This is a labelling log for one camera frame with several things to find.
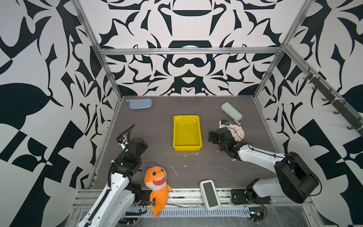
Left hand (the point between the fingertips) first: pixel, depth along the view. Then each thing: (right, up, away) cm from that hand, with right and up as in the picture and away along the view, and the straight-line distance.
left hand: (134, 142), depth 79 cm
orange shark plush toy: (+13, -17, -7) cm, 23 cm away
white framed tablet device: (+40, -25, -8) cm, 48 cm away
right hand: (+47, +4, +11) cm, 49 cm away
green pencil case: (+64, +16, +28) cm, 72 cm away
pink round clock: (+63, +3, +17) cm, 66 cm away
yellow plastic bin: (+29, +3, +16) cm, 33 cm away
